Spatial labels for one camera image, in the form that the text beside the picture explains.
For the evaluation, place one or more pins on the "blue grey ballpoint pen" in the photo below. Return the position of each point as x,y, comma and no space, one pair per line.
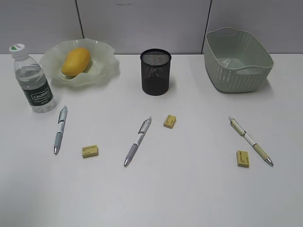
59,134

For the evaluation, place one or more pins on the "white waste paper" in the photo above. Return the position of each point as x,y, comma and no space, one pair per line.
226,62

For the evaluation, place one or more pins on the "yellow mango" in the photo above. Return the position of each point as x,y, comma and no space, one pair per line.
76,62

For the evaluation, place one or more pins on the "clear plastic water bottle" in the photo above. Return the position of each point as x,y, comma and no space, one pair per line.
32,80

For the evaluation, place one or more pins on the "grey white ballpoint pen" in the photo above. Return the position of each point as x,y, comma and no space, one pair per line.
142,131

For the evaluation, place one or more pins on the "yellow eraser middle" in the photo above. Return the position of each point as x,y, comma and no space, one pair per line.
170,121

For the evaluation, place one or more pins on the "yellow eraser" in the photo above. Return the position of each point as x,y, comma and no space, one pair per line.
170,121
242,159
90,151

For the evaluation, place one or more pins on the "black mesh pen holder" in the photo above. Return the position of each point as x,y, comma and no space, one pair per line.
155,71

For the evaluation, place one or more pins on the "pale green wavy glass plate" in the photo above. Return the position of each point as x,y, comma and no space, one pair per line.
102,67

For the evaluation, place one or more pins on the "yellow eraser left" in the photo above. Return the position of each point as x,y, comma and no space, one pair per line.
90,151

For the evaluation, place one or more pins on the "pale green plastic basket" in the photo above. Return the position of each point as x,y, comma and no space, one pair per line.
250,61

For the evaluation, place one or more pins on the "yellow eraser right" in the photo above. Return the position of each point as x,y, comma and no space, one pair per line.
242,159

